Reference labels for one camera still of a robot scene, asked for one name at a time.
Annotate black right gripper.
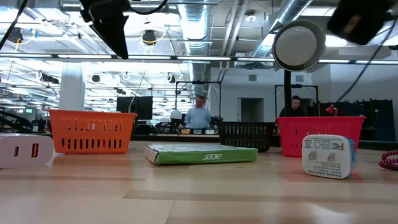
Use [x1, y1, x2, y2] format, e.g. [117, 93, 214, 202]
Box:
[328, 0, 398, 45]

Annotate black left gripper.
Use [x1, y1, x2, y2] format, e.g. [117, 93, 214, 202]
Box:
[79, 0, 131, 60]

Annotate orange plastic basket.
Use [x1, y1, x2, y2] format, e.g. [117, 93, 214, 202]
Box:
[47, 108, 138, 155]

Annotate white power adapter blue trim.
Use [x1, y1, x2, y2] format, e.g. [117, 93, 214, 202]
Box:
[301, 134, 357, 180]

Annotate red white braided cable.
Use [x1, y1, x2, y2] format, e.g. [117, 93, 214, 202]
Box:
[378, 150, 398, 171]

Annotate green acer box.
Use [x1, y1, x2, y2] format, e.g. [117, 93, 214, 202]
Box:
[144, 142, 259, 166]

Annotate white dual port charger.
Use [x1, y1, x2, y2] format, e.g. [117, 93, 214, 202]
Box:
[0, 133, 55, 170]

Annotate black ceiling device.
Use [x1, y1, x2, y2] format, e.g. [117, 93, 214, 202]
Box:
[142, 29, 157, 47]
[6, 27, 24, 44]

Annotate overhead light bar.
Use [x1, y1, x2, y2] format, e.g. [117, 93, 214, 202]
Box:
[0, 53, 398, 65]

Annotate white pillar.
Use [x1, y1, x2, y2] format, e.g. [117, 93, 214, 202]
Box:
[58, 62, 85, 111]

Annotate round white lamp black pole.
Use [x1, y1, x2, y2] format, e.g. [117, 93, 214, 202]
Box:
[272, 19, 326, 118]

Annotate black monitor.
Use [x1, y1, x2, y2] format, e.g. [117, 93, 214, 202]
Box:
[116, 96, 154, 121]

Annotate small red desk lamp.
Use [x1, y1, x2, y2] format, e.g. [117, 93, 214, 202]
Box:
[325, 104, 339, 117]

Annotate black cabinets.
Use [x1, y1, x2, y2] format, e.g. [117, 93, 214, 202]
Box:
[318, 99, 396, 142]

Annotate person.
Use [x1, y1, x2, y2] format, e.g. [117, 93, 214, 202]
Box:
[184, 95, 213, 130]
[279, 95, 307, 118]

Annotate red plastic basket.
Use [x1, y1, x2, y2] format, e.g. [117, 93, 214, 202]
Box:
[275, 116, 367, 158]

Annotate grey doorway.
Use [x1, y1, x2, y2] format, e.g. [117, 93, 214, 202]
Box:
[238, 98, 264, 123]

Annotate black plastic basket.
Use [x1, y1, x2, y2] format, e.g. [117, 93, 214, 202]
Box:
[218, 121, 276, 153]

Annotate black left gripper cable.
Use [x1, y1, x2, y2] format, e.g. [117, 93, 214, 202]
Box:
[129, 0, 169, 16]

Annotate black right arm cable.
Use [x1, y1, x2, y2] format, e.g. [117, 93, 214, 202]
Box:
[336, 18, 398, 103]

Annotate silver slanted ventilation duct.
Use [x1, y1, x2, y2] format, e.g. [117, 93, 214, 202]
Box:
[250, 0, 313, 58]

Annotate silver ribbed ventilation duct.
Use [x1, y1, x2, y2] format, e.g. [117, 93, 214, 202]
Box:
[177, 0, 213, 97]

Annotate thin black hanging cable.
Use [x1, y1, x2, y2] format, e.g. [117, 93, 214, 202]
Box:
[0, 0, 29, 50]

